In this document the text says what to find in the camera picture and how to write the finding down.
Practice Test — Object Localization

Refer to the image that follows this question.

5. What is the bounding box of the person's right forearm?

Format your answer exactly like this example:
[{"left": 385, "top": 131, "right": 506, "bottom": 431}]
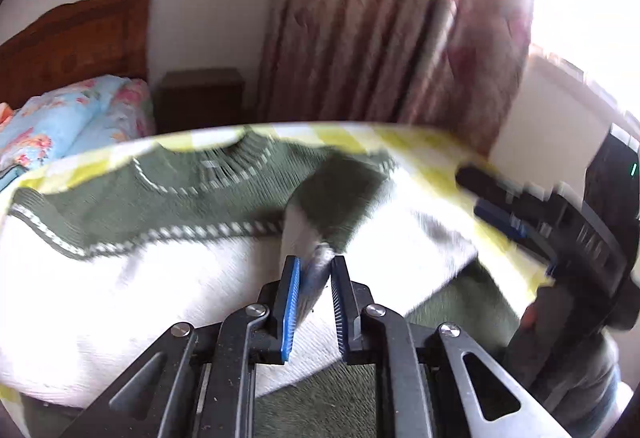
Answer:
[{"left": 509, "top": 285, "right": 623, "bottom": 421}]

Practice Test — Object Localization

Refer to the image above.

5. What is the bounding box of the blue floral quilt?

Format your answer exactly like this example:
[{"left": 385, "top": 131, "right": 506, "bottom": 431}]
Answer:
[{"left": 0, "top": 74, "right": 157, "bottom": 193}]

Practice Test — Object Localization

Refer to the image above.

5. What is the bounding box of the wide carved wooden headboard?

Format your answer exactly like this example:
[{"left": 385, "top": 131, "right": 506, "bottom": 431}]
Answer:
[{"left": 0, "top": 0, "right": 154, "bottom": 110}]

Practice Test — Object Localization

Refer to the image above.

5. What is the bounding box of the green and white knit sweater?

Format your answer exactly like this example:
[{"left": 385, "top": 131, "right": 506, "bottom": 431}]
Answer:
[{"left": 0, "top": 130, "right": 532, "bottom": 438}]

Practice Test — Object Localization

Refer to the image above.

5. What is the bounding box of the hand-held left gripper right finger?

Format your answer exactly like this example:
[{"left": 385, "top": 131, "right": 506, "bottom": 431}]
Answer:
[{"left": 330, "top": 255, "right": 571, "bottom": 438}]

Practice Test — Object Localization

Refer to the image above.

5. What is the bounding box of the pink floral curtain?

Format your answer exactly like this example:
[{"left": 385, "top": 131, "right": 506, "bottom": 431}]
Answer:
[{"left": 256, "top": 0, "right": 540, "bottom": 155}]

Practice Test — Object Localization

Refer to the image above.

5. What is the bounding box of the yellow white checked tablecloth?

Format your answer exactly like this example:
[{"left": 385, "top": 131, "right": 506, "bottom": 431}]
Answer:
[{"left": 0, "top": 120, "right": 557, "bottom": 291}]

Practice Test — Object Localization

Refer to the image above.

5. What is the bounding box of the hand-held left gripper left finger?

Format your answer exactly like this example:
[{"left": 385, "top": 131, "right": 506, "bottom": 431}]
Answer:
[{"left": 60, "top": 255, "right": 301, "bottom": 438}]

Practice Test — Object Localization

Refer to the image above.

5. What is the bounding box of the dark wooden nightstand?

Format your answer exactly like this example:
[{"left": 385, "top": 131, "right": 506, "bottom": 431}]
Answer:
[{"left": 154, "top": 67, "right": 247, "bottom": 135}]

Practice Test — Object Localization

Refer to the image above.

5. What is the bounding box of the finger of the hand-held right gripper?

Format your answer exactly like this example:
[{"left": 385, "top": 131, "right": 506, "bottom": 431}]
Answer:
[
  {"left": 455, "top": 164, "right": 557, "bottom": 220},
  {"left": 472, "top": 199, "right": 559, "bottom": 277}
]

